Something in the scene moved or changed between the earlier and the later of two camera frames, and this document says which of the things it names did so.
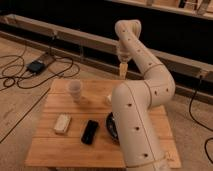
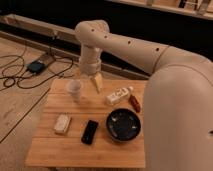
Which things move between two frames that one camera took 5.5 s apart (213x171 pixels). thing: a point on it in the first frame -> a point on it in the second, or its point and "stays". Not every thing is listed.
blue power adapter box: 36,67 stays
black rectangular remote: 89,132 stays
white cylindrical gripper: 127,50 -> 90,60
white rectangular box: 62,123 stays
